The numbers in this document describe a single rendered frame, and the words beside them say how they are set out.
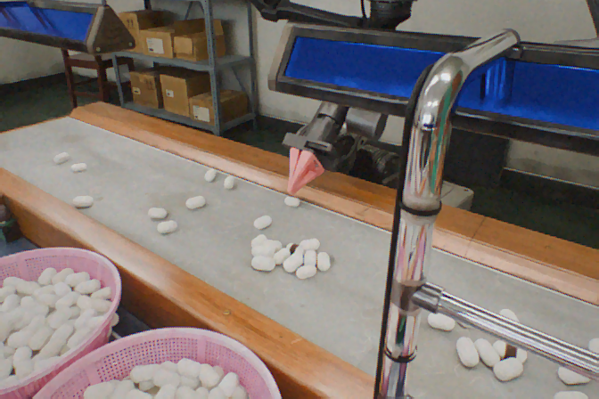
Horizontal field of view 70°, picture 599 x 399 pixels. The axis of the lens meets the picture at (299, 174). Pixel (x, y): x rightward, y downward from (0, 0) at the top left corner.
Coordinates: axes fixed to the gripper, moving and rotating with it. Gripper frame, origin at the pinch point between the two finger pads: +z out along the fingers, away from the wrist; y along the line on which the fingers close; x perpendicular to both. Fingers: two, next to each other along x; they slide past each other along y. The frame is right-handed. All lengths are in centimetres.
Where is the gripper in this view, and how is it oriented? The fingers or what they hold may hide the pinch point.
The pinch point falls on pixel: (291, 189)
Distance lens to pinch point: 77.4
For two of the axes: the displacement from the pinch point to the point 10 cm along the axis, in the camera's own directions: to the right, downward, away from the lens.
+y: 8.0, 2.7, -5.4
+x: 3.9, 4.5, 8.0
